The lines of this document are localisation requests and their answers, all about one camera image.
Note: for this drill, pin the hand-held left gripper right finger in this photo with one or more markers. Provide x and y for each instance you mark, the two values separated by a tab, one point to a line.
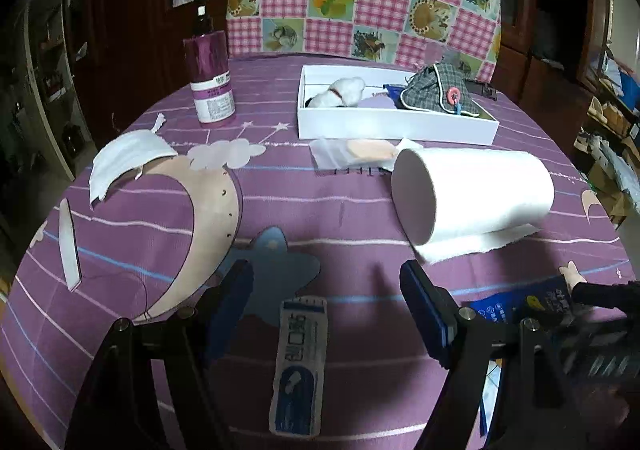
425	310

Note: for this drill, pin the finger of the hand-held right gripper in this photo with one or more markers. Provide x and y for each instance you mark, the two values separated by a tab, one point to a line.
610	295

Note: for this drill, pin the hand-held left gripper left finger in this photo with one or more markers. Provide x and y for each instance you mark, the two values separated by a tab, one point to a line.
235	295

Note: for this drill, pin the blue printed packet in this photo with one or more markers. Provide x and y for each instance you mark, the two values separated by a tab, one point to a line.
520	302

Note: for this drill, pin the white cardboard box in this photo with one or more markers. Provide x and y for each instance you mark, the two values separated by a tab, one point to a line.
390	127

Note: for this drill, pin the grey plaid fabric pouch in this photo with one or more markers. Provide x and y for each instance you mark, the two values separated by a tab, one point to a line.
425	89

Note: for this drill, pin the white plush toy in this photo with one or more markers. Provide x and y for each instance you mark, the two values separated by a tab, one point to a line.
345	89

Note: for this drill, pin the blue white bandage packet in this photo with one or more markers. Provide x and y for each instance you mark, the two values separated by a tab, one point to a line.
297	370

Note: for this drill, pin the purple striped tablecloth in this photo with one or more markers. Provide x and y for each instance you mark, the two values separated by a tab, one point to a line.
350	240

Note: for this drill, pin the pile of cartons and bags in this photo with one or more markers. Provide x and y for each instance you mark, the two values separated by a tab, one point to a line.
610	164

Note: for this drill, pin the white paper towel roll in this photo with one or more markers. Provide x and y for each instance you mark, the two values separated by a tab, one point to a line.
480	190

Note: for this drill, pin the beige puff in plastic bag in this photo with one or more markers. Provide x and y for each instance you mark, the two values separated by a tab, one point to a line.
370	150

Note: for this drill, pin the white flat strip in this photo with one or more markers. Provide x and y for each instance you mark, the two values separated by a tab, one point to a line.
69	245

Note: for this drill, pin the white face mask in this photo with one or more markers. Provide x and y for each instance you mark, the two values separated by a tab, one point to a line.
130	149

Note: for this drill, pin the small blue item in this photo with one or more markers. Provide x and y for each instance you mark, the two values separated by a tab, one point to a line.
395	90

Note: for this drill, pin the brown wooden cabinet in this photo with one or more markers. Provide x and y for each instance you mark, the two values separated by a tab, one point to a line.
550	79

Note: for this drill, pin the purple pump bottle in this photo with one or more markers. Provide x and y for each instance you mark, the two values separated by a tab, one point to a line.
210	69

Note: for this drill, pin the black metal clip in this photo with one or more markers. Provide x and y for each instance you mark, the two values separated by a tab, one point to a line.
482	89

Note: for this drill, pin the dark wooden cupboard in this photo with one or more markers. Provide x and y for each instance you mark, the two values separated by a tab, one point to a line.
135	29

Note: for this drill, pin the pink checked printed cloth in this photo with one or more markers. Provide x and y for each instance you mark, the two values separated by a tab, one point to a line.
380	4

